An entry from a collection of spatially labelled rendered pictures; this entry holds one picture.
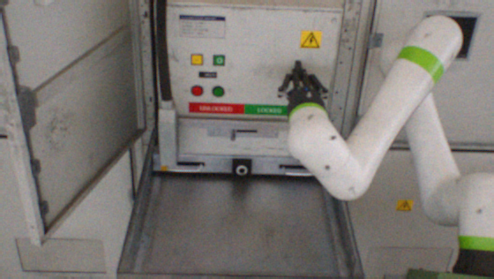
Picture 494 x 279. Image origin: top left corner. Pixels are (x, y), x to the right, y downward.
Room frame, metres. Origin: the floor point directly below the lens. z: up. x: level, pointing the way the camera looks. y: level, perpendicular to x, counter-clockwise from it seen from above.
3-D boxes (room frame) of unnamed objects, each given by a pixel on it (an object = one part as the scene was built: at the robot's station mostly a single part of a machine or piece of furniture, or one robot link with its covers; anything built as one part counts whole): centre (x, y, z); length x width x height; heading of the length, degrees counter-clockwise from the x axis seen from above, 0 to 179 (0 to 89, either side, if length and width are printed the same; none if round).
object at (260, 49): (1.41, 0.01, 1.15); 0.48 x 0.01 x 0.48; 92
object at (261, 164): (1.42, 0.01, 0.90); 0.54 x 0.05 x 0.06; 92
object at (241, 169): (1.38, 0.01, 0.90); 0.06 x 0.03 x 0.05; 92
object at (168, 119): (1.33, 0.22, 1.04); 0.08 x 0.05 x 0.17; 2
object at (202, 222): (1.33, 0.01, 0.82); 0.68 x 0.62 x 0.06; 2
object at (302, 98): (1.15, -0.14, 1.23); 0.09 x 0.06 x 0.12; 92
